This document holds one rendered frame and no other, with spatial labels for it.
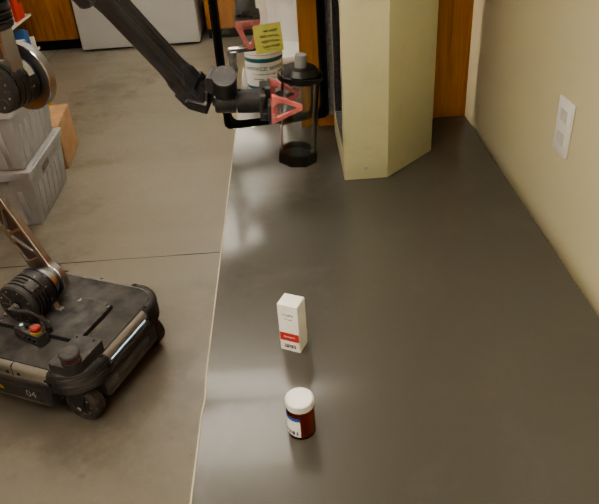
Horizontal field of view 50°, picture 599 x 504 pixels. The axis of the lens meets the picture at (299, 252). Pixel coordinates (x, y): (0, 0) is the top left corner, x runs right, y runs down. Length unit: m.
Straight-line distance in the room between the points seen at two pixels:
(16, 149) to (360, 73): 2.32
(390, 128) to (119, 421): 1.42
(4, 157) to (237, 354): 2.61
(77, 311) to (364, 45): 1.50
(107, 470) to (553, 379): 1.56
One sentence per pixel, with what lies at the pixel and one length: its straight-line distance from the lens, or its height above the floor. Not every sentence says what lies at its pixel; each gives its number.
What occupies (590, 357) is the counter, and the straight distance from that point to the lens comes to 1.19.
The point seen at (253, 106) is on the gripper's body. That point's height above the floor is 1.16.
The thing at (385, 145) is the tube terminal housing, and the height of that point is 1.03.
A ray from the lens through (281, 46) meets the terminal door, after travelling 1.84.
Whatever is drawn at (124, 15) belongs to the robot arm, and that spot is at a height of 1.40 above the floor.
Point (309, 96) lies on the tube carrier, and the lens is 1.56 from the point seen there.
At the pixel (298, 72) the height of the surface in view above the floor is 1.23.
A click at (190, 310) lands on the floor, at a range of 2.83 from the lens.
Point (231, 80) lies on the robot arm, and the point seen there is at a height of 1.24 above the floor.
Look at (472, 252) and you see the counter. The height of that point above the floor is 0.94.
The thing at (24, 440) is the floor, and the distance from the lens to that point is 2.51.
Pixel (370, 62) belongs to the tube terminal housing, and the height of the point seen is 1.24.
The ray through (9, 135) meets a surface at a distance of 3.53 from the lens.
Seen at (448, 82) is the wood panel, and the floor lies 1.05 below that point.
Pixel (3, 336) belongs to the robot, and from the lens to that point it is 2.58.
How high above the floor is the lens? 1.71
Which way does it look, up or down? 33 degrees down
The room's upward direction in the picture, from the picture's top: 4 degrees counter-clockwise
